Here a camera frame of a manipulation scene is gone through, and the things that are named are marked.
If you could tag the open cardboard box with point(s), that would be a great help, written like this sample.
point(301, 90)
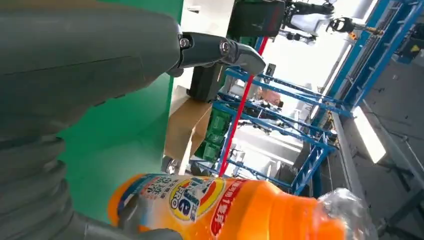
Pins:
point(185, 129)

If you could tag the green table mat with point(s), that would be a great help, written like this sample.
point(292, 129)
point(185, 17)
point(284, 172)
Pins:
point(116, 139)

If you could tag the ceiling light panel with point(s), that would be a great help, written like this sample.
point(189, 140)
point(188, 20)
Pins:
point(368, 136)

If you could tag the white and black robot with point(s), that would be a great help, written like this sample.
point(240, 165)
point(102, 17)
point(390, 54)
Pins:
point(309, 21)

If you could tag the orange drink bottle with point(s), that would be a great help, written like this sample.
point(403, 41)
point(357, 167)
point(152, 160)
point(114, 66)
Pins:
point(265, 212)

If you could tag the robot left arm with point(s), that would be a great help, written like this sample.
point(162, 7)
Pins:
point(30, 185)

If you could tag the black carry case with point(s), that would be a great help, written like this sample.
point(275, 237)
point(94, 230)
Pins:
point(205, 84)

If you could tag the black bag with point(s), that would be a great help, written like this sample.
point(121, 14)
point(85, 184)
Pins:
point(256, 18)

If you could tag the red pole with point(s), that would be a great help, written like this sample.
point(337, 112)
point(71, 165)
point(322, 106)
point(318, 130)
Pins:
point(236, 119)

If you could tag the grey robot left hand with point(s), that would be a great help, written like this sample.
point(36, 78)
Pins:
point(82, 49)

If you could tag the green plastic crate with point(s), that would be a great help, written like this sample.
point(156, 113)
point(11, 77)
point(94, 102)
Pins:
point(213, 136)

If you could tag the blue metal rack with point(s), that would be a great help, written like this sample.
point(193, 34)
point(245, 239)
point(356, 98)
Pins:
point(298, 130)

